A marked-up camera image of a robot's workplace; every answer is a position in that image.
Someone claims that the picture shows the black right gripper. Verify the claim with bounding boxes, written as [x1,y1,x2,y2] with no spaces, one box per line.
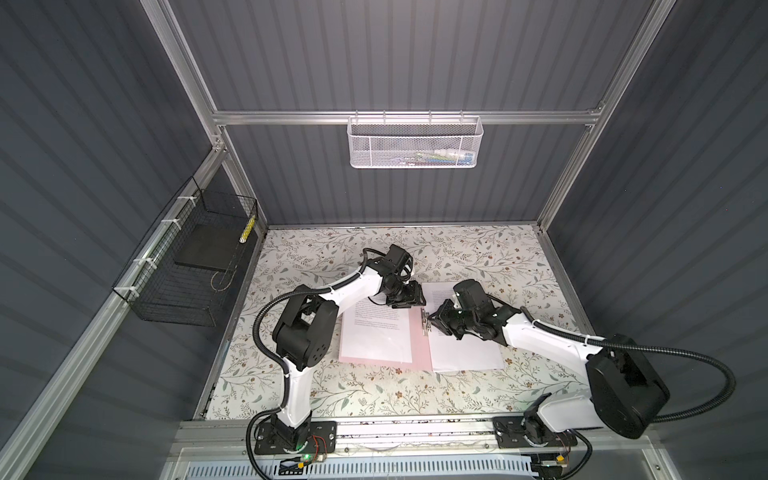
[425,298,477,338]

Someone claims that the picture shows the white wire mesh basket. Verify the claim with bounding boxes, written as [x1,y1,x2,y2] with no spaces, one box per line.
[346,119,484,169]

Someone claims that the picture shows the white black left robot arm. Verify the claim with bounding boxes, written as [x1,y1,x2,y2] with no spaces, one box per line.
[252,244,426,450]

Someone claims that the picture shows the white vented cable duct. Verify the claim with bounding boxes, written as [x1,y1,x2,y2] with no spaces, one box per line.
[182,455,535,480]

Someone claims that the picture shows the black wire basket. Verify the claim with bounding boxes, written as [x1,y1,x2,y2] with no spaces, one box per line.
[113,179,259,327]

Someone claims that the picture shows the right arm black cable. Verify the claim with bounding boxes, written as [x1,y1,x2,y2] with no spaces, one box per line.
[485,293,737,480]

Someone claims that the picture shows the horizontal aluminium frame bar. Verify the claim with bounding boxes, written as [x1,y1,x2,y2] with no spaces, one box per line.
[212,110,601,126]

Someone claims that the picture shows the metal folder clip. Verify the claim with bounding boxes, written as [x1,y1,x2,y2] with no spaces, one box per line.
[420,309,431,336]

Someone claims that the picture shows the floral patterned table mat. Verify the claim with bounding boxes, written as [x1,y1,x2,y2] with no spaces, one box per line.
[205,225,588,420]

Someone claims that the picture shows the pink file folder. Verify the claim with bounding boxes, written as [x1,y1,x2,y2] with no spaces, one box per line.
[339,305,433,372]

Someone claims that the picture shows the black foam pad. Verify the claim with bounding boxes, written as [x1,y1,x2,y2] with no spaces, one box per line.
[174,224,242,272]

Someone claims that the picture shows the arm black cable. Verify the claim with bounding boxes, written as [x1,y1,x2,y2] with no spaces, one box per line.
[244,247,385,480]
[485,293,737,480]

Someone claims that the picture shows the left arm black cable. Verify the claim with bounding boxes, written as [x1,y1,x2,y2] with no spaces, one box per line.
[244,247,385,480]

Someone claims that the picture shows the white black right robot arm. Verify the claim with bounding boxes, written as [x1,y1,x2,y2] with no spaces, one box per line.
[426,279,670,446]

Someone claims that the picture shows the aluminium corner frame post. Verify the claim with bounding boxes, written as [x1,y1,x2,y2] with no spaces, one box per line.
[140,1,269,234]

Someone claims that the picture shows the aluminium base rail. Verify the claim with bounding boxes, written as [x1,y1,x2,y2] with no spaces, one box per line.
[173,410,655,457]

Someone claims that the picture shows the pens in white basket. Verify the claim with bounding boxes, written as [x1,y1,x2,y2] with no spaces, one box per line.
[399,149,476,168]

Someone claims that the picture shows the yellow marker pen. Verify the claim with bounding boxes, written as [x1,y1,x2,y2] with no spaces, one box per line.
[239,216,256,244]

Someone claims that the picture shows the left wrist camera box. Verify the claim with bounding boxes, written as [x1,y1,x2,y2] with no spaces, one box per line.
[384,244,414,280]

